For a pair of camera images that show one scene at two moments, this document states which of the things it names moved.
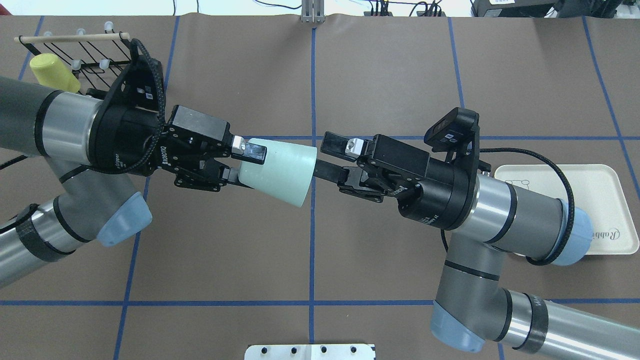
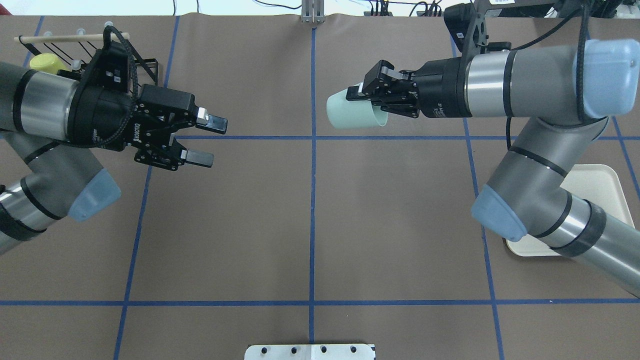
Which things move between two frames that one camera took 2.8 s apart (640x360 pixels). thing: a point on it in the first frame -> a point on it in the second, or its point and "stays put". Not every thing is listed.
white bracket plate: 310,352 stays put
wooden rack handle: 23,39 stays put
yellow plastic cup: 51,72 stays put
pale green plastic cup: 287,175 -> 348,114
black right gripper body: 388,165 -> 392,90
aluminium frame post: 313,11 stays put
